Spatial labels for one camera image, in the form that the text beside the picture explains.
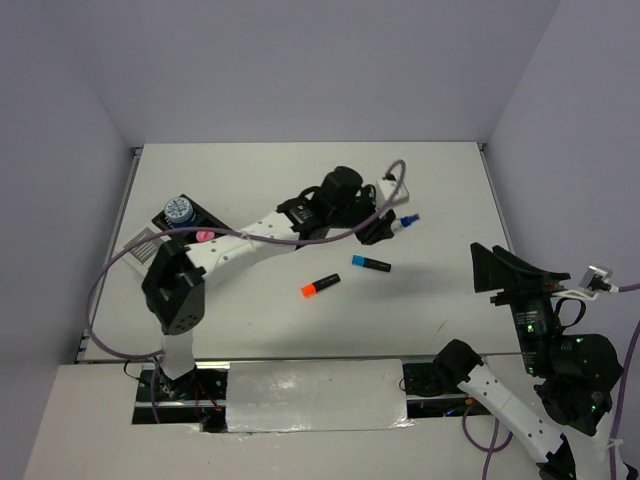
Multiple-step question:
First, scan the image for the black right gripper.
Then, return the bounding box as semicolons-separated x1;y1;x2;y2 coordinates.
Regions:
466;237;567;370

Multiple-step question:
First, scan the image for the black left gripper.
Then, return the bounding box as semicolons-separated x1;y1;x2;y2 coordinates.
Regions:
329;187;395;247

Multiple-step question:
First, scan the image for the clear glue bottle blue cap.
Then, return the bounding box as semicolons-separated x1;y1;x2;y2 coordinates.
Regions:
391;214;420;234

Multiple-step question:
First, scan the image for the blue highlighter marker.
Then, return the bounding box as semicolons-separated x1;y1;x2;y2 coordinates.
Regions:
351;255;392;273

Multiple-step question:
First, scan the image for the orange highlighter marker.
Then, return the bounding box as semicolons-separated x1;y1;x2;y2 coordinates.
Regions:
300;273;341;298

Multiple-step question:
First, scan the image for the pink capped crayon tube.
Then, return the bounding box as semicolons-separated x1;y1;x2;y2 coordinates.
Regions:
195;231;216;243

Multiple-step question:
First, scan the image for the blue slime jar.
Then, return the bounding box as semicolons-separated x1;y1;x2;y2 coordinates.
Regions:
163;196;195;228

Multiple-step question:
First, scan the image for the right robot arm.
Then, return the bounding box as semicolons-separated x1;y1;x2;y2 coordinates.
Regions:
434;243;639;479

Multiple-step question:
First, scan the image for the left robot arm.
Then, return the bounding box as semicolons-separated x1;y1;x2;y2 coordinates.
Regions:
142;166;408;399

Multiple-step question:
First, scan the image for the black slotted organizer box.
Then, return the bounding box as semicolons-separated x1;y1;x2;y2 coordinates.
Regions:
151;194;229;231

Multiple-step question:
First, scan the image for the silver taped front panel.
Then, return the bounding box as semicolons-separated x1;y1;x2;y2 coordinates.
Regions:
225;359;413;433

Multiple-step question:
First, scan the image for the white slotted organizer box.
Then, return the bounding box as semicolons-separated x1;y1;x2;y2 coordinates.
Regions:
122;222;169;277

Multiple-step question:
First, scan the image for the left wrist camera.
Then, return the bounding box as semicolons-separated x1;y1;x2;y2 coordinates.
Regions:
375;174;410;209

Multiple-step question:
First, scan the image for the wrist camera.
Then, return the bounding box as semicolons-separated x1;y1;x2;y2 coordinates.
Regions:
375;174;410;209
555;265;619;301

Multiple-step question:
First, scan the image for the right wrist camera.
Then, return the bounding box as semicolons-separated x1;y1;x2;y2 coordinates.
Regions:
555;265;619;301

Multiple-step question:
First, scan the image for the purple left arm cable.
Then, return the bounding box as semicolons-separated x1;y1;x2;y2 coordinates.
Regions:
87;158;407;424

